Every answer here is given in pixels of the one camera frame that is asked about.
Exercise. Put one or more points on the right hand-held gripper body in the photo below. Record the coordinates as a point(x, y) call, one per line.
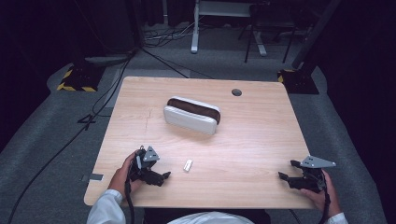
point(311, 179)

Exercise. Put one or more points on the white metal desk frame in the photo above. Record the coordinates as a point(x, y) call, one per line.
point(195, 31)

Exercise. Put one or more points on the small white eraser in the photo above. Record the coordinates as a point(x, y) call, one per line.
point(188, 165)

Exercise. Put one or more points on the person's right hand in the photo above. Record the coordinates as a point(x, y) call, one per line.
point(327, 199)

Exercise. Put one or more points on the person's left hand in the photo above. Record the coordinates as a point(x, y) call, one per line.
point(120, 180)

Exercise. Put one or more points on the round grey table grommet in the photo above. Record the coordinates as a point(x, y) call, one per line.
point(236, 92)

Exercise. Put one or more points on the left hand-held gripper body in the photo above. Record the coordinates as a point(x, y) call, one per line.
point(141, 169)

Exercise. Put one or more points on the person's torso white clothing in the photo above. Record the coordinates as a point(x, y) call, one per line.
point(211, 218)

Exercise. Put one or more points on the black yellow striped stand base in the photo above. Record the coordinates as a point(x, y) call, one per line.
point(79, 79)
point(297, 81)

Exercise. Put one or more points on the grey tape strip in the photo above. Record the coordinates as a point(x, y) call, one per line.
point(95, 177)

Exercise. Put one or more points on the black metal chair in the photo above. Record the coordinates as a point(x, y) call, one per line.
point(274, 21)

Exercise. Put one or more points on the white pencil case brown lining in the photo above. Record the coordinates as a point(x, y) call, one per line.
point(191, 115)

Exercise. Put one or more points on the slanted black stand pole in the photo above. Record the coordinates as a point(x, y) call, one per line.
point(317, 31)

